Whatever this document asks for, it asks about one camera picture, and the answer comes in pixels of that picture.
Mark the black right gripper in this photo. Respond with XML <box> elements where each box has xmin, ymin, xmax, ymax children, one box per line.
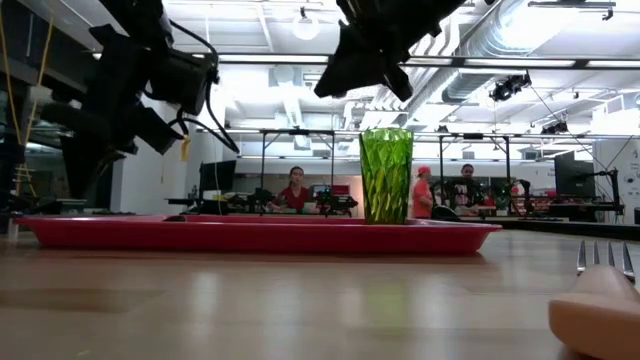
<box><xmin>313</xmin><ymin>0</ymin><xmax>469</xmax><ymax>104</ymax></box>

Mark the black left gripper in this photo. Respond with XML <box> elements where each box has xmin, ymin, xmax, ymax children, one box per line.
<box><xmin>60</xmin><ymin>24</ymin><xmax>185</xmax><ymax>201</ymax></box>

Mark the green faceted plastic cup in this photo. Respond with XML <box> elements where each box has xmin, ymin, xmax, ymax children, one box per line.
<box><xmin>358</xmin><ymin>127</ymin><xmax>415</xmax><ymax>226</ymax></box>

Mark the red plastic tray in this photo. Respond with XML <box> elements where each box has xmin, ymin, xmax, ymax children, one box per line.
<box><xmin>14</xmin><ymin>213</ymin><xmax>503</xmax><ymax>256</ymax></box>

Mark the round white ceiling lamp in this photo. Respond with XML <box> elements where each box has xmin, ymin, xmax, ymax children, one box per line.
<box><xmin>291</xmin><ymin>13</ymin><xmax>322</xmax><ymax>42</ymax></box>

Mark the black computer monitor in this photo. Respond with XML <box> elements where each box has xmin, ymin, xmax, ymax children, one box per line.
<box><xmin>199</xmin><ymin>159</ymin><xmax>238</xmax><ymax>193</ymax></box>

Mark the standing person with cap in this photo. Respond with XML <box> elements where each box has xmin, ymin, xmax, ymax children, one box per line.
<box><xmin>410</xmin><ymin>165</ymin><xmax>435</xmax><ymax>220</ymax></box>

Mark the seated person in background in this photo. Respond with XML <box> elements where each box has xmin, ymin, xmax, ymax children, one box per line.
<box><xmin>268</xmin><ymin>165</ymin><xmax>315</xmax><ymax>215</ymax></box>

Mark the standing person behind station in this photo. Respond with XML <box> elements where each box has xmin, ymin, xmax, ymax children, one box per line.
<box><xmin>451</xmin><ymin>163</ymin><xmax>482</xmax><ymax>212</ymax></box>

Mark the large black monitor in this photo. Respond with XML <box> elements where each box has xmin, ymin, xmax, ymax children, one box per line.
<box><xmin>553</xmin><ymin>151</ymin><xmax>597</xmax><ymax>199</ymax></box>

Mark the black frame crossbar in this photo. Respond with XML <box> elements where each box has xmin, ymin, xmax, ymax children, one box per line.
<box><xmin>214</xmin><ymin>52</ymin><xmax>640</xmax><ymax>70</ymax></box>

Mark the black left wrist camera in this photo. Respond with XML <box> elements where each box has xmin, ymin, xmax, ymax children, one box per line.
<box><xmin>148</xmin><ymin>49</ymin><xmax>221</xmax><ymax>117</ymax></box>

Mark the black camera cable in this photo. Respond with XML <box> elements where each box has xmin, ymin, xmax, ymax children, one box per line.
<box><xmin>167</xmin><ymin>19</ymin><xmax>240</xmax><ymax>154</ymax></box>

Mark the black background station frame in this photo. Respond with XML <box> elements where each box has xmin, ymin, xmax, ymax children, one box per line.
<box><xmin>437</xmin><ymin>132</ymin><xmax>513</xmax><ymax>214</ymax></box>
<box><xmin>258</xmin><ymin>128</ymin><xmax>337</xmax><ymax>204</ymax></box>

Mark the yellow cord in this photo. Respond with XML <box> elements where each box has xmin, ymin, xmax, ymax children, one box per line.
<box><xmin>0</xmin><ymin>14</ymin><xmax>55</xmax><ymax>147</ymax></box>

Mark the silver ventilation duct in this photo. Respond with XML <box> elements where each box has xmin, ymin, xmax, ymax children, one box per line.
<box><xmin>439</xmin><ymin>0</ymin><xmax>534</xmax><ymax>105</ymax></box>

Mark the black ceiling-mounted camera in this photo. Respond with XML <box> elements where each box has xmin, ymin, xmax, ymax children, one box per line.
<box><xmin>488</xmin><ymin>73</ymin><xmax>533</xmax><ymax>103</ymax></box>

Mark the black table edge frame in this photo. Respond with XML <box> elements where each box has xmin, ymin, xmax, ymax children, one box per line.
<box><xmin>499</xmin><ymin>215</ymin><xmax>640</xmax><ymax>242</ymax></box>

